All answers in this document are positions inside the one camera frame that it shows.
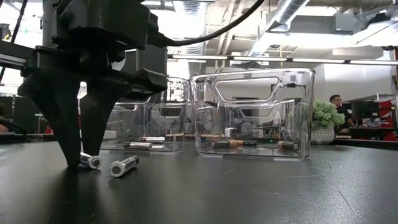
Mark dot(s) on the black ceiling light rail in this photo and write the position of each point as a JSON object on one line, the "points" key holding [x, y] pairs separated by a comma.
{"points": [[261, 58]]}

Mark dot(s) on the thick Duracell battery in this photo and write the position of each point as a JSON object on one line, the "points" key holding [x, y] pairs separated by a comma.
{"points": [[222, 144], [287, 146]]}

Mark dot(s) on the slim Duracell battery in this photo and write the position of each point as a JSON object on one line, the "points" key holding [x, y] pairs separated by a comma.
{"points": [[248, 143]]}

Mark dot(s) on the person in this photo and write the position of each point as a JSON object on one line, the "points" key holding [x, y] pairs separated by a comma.
{"points": [[335, 101]]}

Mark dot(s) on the green artificial potted plant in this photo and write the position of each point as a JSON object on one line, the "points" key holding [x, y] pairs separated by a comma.
{"points": [[325, 115]]}

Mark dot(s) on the silver ventilation duct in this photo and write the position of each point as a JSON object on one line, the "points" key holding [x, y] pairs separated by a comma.
{"points": [[289, 11], [192, 18]]}

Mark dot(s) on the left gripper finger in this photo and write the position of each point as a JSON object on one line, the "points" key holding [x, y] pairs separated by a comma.
{"points": [[96, 118], [59, 109]]}

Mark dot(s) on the black partition panel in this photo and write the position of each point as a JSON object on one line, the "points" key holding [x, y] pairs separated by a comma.
{"points": [[152, 59]]}

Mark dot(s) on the red sloped rack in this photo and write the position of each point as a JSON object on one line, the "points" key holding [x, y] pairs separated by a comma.
{"points": [[48, 130]]}

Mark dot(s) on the black computer monitor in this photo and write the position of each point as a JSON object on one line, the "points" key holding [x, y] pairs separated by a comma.
{"points": [[365, 109]]}

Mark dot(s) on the grey rectangular duct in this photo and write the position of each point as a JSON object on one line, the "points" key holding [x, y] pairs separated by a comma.
{"points": [[311, 23]]}

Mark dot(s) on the clear plastic bin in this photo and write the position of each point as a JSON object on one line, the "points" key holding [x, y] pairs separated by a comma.
{"points": [[174, 93], [295, 93]]}

